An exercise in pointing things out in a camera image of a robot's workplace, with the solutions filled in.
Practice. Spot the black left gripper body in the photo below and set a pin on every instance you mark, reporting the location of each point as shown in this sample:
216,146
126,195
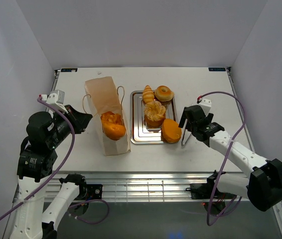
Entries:
77,125

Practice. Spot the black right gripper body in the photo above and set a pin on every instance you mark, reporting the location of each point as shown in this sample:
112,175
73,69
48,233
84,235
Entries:
183,120

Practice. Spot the metal serving tongs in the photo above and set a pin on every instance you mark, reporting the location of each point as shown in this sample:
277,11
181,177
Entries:
186,135

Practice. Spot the round smooth bun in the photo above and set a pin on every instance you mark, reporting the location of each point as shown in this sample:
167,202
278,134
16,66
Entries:
171,131

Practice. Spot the braided pastry piece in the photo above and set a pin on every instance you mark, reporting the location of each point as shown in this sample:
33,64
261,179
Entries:
111,118

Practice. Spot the beige paper bag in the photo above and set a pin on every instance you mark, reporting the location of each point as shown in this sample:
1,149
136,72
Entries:
105,101

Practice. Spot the glazed ring donut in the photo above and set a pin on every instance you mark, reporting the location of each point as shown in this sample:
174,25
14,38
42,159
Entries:
163,93

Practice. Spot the long scored baguette loaf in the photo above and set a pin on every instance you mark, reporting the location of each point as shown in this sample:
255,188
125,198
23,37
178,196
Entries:
113,131

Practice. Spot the sugared flower bun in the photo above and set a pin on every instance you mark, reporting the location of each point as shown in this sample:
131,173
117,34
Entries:
154,113

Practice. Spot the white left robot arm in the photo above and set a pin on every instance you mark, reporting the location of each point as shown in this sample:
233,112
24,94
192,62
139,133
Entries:
45,132

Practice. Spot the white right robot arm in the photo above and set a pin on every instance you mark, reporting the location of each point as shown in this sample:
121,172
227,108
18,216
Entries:
262,183

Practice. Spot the small croissant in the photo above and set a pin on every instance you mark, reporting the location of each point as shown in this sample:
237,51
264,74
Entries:
147,95

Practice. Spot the silver metal tray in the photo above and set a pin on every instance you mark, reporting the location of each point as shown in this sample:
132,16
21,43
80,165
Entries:
141,132

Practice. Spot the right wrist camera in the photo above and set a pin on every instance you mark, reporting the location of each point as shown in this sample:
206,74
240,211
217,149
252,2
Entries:
205,104

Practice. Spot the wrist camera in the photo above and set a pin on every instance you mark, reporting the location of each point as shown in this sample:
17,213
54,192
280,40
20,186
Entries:
205,104
55,99

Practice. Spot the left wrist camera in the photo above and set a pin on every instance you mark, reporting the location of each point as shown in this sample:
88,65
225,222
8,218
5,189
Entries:
55,99

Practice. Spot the aluminium table frame rail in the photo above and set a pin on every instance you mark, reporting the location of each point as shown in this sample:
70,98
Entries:
145,187

